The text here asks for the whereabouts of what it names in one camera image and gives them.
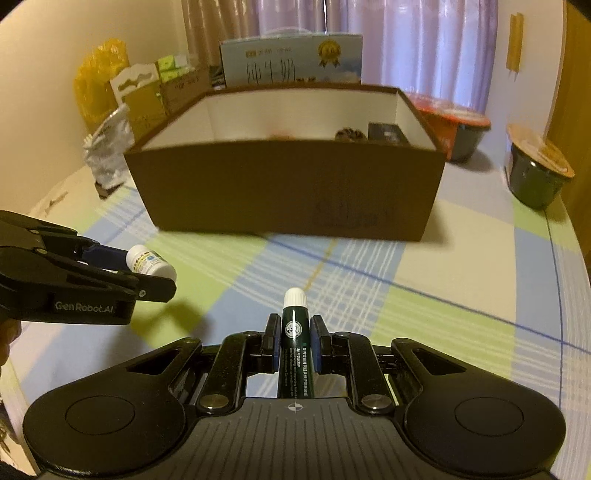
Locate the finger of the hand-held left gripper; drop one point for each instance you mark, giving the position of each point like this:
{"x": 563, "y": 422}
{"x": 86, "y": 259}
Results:
{"x": 92, "y": 277}
{"x": 106, "y": 256}

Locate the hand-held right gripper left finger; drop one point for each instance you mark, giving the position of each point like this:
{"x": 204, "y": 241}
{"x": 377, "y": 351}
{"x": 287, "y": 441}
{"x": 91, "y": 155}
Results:
{"x": 275, "y": 344}

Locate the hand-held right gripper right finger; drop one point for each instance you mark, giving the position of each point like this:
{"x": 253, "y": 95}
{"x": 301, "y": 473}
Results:
{"x": 316, "y": 344}

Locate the dark green lip balm tube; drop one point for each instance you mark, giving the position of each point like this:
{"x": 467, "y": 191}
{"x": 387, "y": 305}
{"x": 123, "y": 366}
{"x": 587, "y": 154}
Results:
{"x": 295, "y": 341}

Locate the small white pill bottle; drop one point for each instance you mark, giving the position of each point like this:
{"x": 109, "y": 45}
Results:
{"x": 150, "y": 265}

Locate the brown cardboard box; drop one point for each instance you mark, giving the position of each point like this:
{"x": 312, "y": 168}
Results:
{"x": 286, "y": 194}

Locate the brown velvet scrunchie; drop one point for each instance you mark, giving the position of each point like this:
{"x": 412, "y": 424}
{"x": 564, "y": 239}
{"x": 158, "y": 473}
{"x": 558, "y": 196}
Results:
{"x": 351, "y": 134}

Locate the black carton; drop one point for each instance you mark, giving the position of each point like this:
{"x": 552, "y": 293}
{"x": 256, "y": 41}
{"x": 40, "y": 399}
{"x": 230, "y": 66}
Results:
{"x": 388, "y": 134}

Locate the plaid cloth covered desktop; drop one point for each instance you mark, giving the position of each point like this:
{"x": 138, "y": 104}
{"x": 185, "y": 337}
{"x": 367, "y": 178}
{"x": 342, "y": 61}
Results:
{"x": 415, "y": 314}

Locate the person's left hand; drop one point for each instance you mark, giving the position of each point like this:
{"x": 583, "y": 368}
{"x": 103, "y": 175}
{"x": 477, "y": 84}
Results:
{"x": 8, "y": 341}

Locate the silver foil bag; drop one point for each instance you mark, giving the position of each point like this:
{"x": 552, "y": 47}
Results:
{"x": 108, "y": 147}

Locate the yellow plastic bag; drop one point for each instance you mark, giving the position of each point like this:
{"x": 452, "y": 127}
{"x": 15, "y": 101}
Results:
{"x": 99, "y": 83}

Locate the large brown cardboard carton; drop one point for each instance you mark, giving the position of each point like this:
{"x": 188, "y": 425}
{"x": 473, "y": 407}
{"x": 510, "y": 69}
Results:
{"x": 187, "y": 92}

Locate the green packets on carton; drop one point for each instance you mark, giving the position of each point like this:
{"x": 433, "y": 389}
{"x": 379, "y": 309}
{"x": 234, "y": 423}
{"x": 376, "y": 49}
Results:
{"x": 171, "y": 67}

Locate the red instant noodle bowl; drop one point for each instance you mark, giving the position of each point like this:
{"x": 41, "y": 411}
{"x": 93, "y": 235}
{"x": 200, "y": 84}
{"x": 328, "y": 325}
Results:
{"x": 450, "y": 131}

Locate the milk carton case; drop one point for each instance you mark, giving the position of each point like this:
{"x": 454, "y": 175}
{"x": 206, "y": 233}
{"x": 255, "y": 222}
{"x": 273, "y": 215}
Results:
{"x": 291, "y": 60}

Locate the dark instant noodle cup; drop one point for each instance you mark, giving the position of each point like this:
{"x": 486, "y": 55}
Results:
{"x": 538, "y": 175}

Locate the purple curtain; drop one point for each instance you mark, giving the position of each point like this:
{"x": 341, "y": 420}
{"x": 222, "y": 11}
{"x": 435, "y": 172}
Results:
{"x": 406, "y": 41}

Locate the wooden wardrobe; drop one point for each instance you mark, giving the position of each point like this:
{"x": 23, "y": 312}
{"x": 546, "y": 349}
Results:
{"x": 572, "y": 115}

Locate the yellow wall hanging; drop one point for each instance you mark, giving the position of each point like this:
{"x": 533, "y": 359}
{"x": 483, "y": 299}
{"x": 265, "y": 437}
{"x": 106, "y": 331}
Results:
{"x": 515, "y": 44}

